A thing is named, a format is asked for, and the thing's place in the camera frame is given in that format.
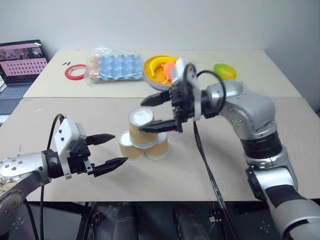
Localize orange toy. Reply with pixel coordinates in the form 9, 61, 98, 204
160, 61, 177, 81

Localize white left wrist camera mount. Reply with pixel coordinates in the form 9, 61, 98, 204
53, 118, 88, 180

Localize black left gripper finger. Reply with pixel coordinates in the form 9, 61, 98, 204
93, 157, 130, 178
86, 133, 117, 147

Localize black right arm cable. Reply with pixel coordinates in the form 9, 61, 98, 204
183, 63, 239, 240

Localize brown ribbed paper cup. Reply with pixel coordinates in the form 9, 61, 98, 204
128, 107, 161, 149
118, 130, 146, 164
145, 131, 169, 161

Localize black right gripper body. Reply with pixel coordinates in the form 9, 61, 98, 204
169, 79, 199, 133

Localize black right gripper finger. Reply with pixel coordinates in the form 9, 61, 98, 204
137, 119, 179, 134
140, 90, 172, 108

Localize blue egg tray in bag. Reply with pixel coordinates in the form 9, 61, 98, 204
85, 44, 145, 86

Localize grey open laptop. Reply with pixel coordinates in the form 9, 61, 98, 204
0, 39, 49, 116

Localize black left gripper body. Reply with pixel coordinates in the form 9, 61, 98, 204
66, 136, 97, 178

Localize light blue egg tray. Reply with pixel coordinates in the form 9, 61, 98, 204
95, 53, 144, 83

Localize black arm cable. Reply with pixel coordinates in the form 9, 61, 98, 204
39, 113, 67, 240
183, 63, 239, 240

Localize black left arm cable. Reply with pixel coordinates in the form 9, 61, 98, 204
39, 113, 67, 240

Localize yellow toy banana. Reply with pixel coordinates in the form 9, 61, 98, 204
148, 56, 176, 77

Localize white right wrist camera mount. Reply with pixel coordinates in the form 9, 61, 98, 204
169, 57, 202, 122

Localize green yellow toy mango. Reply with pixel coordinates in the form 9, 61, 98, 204
213, 63, 237, 81

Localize pale purple plate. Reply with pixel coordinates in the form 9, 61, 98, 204
145, 76, 174, 92

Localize red tape roll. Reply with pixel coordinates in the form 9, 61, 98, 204
64, 63, 87, 82

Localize yellow bowl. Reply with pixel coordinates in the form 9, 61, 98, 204
143, 55, 181, 88

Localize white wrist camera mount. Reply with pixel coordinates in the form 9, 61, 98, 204
53, 118, 88, 180
169, 57, 202, 122

